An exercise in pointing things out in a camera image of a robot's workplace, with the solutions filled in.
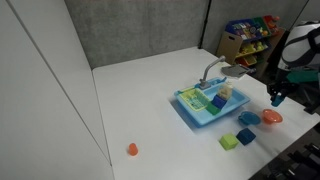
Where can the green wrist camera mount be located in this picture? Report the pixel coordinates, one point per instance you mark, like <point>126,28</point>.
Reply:
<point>303,76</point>

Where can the yellow dish rack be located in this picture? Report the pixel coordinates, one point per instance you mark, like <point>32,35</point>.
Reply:
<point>194,98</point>

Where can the lime green cube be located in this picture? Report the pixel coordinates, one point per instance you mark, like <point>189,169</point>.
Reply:
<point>228,141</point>

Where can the grey metal mounting plate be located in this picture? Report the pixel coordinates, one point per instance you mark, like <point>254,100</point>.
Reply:
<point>234,71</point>

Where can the black clamp equipment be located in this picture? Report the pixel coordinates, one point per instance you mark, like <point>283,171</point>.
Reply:
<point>300,165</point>

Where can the orange plate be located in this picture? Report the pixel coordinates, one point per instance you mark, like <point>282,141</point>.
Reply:
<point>270,116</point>

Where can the grey toy faucet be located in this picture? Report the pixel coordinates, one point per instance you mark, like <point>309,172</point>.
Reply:
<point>204,84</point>

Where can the light blue toy sink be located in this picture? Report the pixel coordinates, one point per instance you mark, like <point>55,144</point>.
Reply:
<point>203,117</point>

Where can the small orange cup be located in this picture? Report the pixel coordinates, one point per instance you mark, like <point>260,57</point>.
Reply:
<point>132,149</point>

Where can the toy storage shelf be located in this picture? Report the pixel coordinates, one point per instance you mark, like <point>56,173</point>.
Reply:
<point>245,41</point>

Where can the dark blue cube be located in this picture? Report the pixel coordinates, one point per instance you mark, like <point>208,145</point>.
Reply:
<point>245,136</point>

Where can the dark blue block in sink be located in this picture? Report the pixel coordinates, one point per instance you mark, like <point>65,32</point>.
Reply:
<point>218,102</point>

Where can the green block in sink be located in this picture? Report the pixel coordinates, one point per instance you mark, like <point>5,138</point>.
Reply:
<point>212,109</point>

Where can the black tripod stand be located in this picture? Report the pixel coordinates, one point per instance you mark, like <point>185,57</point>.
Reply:
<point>200,45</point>

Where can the blue plate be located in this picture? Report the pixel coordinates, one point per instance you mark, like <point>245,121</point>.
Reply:
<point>249,118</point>

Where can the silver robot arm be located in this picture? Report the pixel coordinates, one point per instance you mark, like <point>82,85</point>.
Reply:
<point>299,60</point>

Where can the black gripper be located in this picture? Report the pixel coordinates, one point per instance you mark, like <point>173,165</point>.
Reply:
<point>281,88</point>

